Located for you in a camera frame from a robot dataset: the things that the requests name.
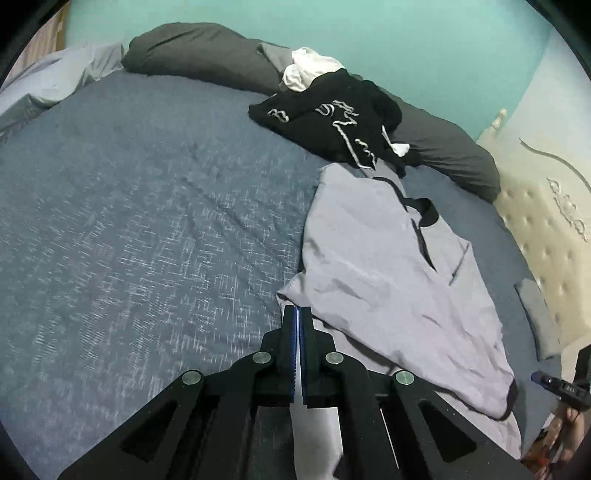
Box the small grey folded cloth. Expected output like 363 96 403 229
515 278 562 361

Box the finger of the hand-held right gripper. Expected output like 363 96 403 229
531 371 562 393

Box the white garment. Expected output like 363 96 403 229
281 47 345 92

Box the colourful clutter heap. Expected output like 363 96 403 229
521 427 570 477

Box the grey jacket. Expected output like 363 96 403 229
276 162 523 480

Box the cream tufted headboard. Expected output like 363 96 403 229
475 108 591 354

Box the black printed garment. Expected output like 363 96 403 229
248 69 422 178

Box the pink curtain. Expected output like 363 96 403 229
18 4 71 68

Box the light grey blanket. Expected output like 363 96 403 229
0 44 126 140

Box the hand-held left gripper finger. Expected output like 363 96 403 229
299 305 536 480
58 305 300 480

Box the grey pillowcase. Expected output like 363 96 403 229
257 42 296 71

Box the person's right hand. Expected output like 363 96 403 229
553 407 583 463

